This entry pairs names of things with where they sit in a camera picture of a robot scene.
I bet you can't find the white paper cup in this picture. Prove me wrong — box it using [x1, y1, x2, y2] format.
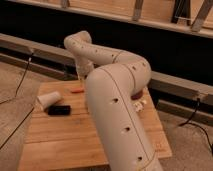
[37, 91, 62, 110]

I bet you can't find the black cable left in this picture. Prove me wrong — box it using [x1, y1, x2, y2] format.
[0, 50, 36, 150]

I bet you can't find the black rectangular block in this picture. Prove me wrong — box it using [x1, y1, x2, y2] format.
[48, 105, 71, 116]

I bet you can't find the wooden board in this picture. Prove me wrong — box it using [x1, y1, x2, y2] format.
[17, 79, 173, 171]

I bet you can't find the orange carrot toy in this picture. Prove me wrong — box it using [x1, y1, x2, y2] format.
[70, 88, 84, 93]

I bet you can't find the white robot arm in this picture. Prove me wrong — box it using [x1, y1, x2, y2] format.
[64, 31, 163, 171]

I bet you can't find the dark red round disc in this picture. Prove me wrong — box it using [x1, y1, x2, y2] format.
[131, 89, 143, 100]

